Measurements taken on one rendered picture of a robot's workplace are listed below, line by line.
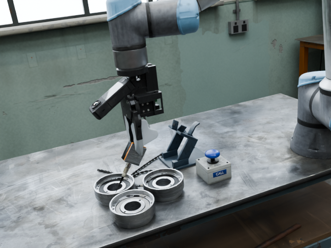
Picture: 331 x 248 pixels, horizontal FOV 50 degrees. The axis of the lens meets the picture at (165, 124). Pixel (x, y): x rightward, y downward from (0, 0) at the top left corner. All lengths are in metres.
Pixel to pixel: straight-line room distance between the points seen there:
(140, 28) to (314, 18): 2.60
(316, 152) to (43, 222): 0.74
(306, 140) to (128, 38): 0.59
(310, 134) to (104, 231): 0.62
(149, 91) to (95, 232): 0.34
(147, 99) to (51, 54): 1.64
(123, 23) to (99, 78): 1.71
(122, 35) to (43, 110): 1.75
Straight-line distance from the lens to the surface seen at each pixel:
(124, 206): 0.87
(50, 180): 1.11
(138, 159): 0.88
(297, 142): 1.10
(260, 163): 1.05
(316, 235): 1.21
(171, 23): 0.77
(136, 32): 0.77
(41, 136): 2.53
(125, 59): 0.78
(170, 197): 0.90
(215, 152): 0.95
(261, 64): 3.00
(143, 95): 0.81
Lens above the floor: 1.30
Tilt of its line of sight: 22 degrees down
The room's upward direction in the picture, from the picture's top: 6 degrees counter-clockwise
